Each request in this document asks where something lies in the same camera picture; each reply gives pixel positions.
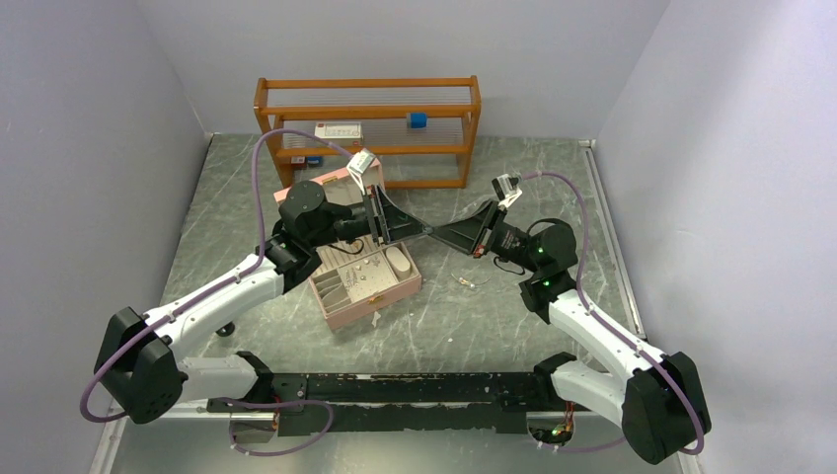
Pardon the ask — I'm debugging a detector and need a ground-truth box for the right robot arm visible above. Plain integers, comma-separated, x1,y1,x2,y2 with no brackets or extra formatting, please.
429,200,711,464

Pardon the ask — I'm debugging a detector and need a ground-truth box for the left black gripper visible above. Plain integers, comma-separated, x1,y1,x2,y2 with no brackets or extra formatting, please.
308,185,433,248

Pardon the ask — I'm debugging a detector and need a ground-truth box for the gold pearl bangle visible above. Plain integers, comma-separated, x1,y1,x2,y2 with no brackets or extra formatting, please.
450,274,491,291

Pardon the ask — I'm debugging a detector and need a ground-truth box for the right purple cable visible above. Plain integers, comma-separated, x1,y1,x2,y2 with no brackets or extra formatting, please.
519,171,706,456

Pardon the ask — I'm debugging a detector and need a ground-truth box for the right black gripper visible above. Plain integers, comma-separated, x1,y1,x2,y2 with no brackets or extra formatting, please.
432,198,541,275

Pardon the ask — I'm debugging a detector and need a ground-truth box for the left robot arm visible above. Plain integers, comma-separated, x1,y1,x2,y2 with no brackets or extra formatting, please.
80,181,431,425

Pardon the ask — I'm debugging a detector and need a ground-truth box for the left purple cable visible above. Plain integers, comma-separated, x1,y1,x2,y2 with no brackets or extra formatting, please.
79,127,357,426

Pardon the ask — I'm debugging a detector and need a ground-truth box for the white red-print box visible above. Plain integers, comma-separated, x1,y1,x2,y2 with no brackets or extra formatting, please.
314,121,364,147

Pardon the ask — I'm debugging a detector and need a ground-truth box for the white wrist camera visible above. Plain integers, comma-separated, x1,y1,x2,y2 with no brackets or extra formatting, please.
346,148,376,196
492,174,522,210

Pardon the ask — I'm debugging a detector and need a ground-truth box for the beige watch pillow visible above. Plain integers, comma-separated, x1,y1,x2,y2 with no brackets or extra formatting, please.
384,246,413,280

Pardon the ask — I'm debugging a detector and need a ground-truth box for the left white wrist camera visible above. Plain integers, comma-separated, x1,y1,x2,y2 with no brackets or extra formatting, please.
346,148,376,196

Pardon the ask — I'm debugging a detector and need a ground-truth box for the blue cube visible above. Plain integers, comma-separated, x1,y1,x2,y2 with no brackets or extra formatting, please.
406,112,428,130

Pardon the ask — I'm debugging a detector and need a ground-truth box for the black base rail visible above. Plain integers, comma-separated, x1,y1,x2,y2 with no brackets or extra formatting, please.
206,371,572,436

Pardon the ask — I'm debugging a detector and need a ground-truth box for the orange wooden shelf rack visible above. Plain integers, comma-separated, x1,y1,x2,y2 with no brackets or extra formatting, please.
253,75,483,193

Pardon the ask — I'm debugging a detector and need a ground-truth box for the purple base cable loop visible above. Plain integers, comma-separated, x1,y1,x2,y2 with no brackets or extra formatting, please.
227,399,336,458

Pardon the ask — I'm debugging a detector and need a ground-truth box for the pink jewelry box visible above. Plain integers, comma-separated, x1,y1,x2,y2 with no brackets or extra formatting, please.
266,162,421,330

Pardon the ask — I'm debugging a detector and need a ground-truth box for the red emergency stop button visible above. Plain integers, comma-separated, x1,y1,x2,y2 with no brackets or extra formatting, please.
215,322,236,338

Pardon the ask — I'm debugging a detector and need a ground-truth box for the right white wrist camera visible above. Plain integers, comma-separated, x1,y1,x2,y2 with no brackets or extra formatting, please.
492,174,522,210

